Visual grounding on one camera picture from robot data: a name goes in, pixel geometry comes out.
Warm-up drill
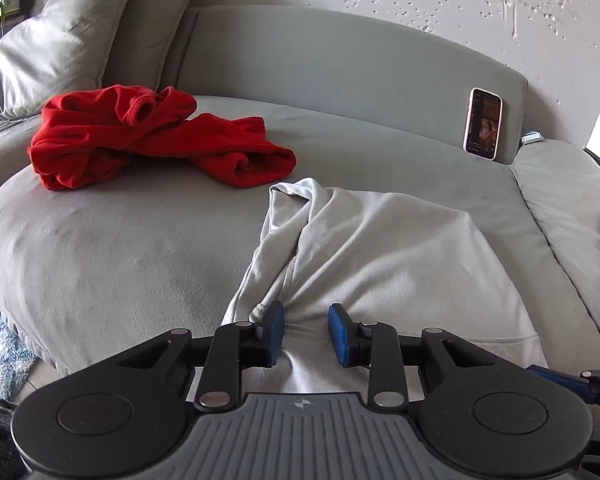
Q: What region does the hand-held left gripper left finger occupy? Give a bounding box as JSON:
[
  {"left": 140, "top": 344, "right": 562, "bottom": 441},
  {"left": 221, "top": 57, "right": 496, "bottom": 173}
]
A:
[{"left": 115, "top": 301, "right": 286, "bottom": 412}]

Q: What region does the large grey-green pillow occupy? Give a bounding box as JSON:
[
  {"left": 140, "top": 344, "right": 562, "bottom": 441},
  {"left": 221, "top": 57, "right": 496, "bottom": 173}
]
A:
[{"left": 0, "top": 0, "right": 145, "bottom": 122}]

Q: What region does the red fleece garment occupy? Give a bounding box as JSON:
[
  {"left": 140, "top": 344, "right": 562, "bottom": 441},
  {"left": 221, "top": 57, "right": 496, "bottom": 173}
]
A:
[{"left": 27, "top": 85, "right": 298, "bottom": 192}]

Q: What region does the smartphone in white case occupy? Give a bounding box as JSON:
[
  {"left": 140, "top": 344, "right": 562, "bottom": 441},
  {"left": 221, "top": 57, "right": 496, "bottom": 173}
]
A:
[{"left": 462, "top": 87, "right": 504, "bottom": 161}]

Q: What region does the blue patterned rug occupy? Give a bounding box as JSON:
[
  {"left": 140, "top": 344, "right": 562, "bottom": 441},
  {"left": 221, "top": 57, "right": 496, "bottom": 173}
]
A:
[{"left": 0, "top": 287, "right": 37, "bottom": 402}]

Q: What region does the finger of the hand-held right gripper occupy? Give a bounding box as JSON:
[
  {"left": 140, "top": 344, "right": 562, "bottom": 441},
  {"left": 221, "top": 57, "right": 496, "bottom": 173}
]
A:
[{"left": 526, "top": 357, "right": 600, "bottom": 407}]

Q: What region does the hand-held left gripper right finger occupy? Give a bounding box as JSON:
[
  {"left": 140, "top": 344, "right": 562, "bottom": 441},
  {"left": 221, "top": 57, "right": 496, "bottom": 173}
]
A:
[{"left": 327, "top": 303, "right": 497, "bottom": 412}]

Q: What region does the grey-green sofa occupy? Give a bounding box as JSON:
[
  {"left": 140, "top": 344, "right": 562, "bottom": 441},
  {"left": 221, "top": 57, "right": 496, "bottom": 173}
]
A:
[{"left": 0, "top": 6, "right": 600, "bottom": 376}]

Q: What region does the white hoodie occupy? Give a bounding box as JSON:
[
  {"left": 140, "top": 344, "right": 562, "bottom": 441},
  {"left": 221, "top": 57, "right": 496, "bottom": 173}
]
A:
[{"left": 221, "top": 177, "right": 550, "bottom": 395}]

